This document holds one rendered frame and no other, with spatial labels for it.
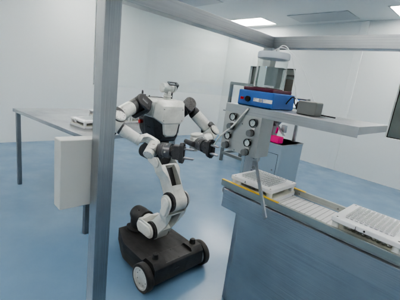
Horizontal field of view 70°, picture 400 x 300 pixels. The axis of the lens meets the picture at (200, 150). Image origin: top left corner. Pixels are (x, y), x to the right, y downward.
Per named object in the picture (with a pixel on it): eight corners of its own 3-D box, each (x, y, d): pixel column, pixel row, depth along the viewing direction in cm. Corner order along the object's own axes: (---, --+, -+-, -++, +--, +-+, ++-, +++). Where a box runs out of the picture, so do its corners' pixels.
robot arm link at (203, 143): (219, 139, 187) (208, 135, 197) (207, 140, 182) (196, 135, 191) (216, 158, 190) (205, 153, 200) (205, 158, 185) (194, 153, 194)
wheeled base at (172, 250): (105, 246, 234) (106, 209, 227) (156, 230, 271) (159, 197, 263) (149, 293, 191) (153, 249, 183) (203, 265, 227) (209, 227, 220)
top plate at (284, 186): (296, 186, 151) (296, 183, 150) (270, 194, 134) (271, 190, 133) (257, 172, 168) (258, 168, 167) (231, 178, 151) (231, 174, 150)
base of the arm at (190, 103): (178, 121, 224) (171, 108, 224) (190, 115, 231) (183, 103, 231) (187, 113, 211) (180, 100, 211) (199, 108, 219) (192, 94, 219)
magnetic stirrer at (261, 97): (235, 103, 142) (237, 84, 140) (259, 105, 157) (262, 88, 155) (269, 109, 128) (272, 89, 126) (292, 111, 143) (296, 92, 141)
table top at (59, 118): (12, 111, 317) (12, 108, 316) (100, 111, 403) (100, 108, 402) (86, 141, 230) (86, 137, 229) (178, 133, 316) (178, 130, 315)
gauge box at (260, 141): (219, 147, 147) (225, 108, 143) (233, 145, 155) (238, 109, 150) (255, 158, 132) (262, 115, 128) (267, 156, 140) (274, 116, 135)
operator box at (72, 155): (53, 204, 107) (53, 136, 101) (97, 195, 119) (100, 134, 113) (59, 210, 103) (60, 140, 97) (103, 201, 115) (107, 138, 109)
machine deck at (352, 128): (225, 110, 143) (226, 102, 142) (267, 111, 169) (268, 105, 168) (356, 138, 101) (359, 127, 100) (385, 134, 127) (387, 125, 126)
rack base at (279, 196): (293, 194, 152) (294, 190, 152) (268, 205, 135) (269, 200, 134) (256, 180, 169) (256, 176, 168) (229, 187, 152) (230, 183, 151)
